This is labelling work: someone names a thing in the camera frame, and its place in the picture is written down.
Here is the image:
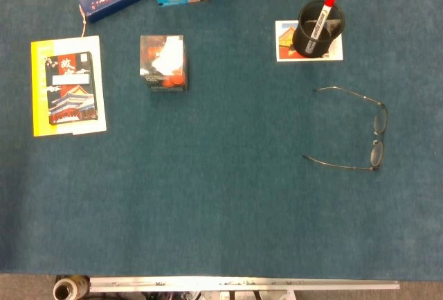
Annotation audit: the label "thin-framed eyeglasses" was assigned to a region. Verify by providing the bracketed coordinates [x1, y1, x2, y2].
[302, 86, 389, 172]

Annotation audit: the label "blue felt table cloth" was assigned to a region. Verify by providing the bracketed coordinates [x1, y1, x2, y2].
[0, 0, 443, 280]

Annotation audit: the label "tissue box cube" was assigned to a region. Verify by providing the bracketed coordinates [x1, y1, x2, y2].
[139, 35, 190, 93]

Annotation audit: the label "palace picture postcard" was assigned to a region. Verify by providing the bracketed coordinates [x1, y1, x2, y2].
[275, 19, 344, 62]

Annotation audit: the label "black mesh pen holder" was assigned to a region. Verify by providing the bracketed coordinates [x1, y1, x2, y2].
[292, 0, 346, 58]

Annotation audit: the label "red capped white marker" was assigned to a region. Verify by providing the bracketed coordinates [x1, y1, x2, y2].
[305, 0, 339, 55]

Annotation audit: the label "dark palace print notebook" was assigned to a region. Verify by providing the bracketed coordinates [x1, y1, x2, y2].
[44, 51, 99, 126]

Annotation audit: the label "yellow white booklet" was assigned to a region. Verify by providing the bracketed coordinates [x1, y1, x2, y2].
[30, 35, 107, 138]

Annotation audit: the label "brown tape roll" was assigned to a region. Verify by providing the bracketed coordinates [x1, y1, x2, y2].
[53, 275, 91, 300]

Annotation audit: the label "aluminium table edge rail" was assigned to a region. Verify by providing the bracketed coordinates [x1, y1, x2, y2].
[89, 276, 401, 293]

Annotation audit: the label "red white twisted string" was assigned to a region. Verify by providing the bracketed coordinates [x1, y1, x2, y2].
[78, 4, 87, 38]

